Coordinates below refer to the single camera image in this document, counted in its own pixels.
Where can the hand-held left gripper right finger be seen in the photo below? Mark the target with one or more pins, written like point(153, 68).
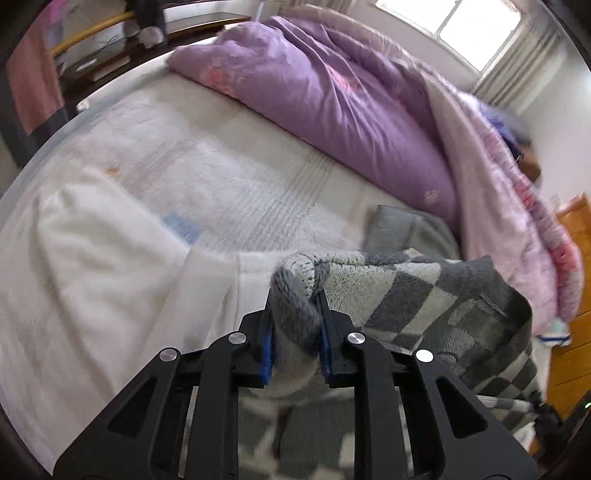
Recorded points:
point(327, 350)

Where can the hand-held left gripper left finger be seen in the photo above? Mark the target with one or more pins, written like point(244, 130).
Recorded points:
point(266, 350)

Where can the grey checkered knit sweater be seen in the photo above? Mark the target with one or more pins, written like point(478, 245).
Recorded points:
point(415, 314)

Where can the orange wooden cabinet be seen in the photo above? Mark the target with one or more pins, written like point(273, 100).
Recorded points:
point(572, 300)

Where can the white garment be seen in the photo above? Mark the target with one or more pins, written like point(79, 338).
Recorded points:
point(92, 258)

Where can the white bed sheet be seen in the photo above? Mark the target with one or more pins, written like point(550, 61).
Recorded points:
point(194, 166)

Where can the purple floral duvet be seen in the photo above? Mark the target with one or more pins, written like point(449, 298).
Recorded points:
point(369, 120)

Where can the dark wooden bedside desk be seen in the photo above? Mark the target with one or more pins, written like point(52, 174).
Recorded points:
point(115, 55)

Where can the beige curtain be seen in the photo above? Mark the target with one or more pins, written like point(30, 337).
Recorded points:
point(512, 64)

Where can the window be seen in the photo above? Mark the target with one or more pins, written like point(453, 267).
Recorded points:
point(455, 21)

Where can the pink hanging cloth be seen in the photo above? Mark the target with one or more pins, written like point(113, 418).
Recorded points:
point(34, 78)

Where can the yellow curved pipe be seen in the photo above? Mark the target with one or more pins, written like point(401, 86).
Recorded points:
point(90, 30)

